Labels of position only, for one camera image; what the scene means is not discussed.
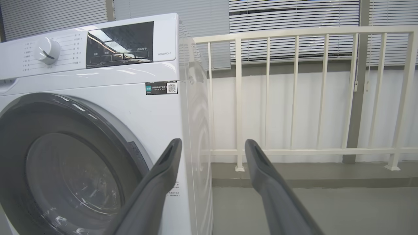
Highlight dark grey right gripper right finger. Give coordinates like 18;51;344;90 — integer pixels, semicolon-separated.
245;139;324;235

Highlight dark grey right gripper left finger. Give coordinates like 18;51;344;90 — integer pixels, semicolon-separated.
104;138;183;235

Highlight round dark washing machine door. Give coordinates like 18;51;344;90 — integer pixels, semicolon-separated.
0;93;154;235

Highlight white front-load washing machine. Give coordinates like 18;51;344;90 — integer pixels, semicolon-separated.
0;13;214;235

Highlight cream metal railing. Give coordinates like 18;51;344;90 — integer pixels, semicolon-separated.
193;25;418;172

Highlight black QR code sticker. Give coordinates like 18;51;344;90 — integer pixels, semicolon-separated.
146;81;178;95

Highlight grey window pillar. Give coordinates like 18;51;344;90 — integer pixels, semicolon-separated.
342;0;371;164
105;0;115;22

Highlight black glossy display panel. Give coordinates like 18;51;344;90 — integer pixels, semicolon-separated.
86;22;154;69

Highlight white program selector knob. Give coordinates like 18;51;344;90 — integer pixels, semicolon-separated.
34;37;61;65

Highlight grey window blind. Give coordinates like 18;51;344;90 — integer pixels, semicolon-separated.
113;0;231;70
367;0;418;66
0;0;108;42
229;0;360;62

